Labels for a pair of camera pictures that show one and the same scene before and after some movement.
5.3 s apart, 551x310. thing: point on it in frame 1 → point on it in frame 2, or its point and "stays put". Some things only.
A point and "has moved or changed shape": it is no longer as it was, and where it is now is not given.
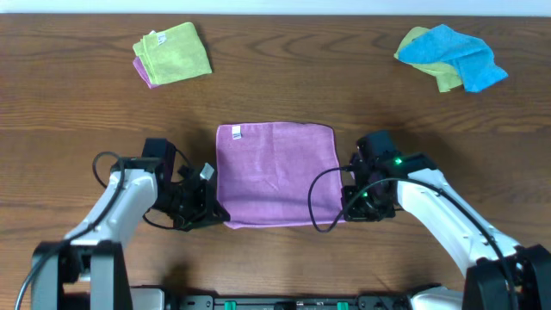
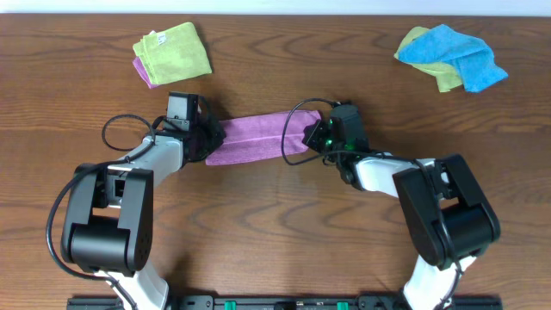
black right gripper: x=354 y=213 → x=312 y=133
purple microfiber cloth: x=278 y=173 has moved or changed shape
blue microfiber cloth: x=473 y=55 stays put
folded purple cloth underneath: x=142 y=71 stays put
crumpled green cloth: x=446 y=72 stays put
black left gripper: x=206 y=200 → x=213 y=133
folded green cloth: x=174 y=54 stays put
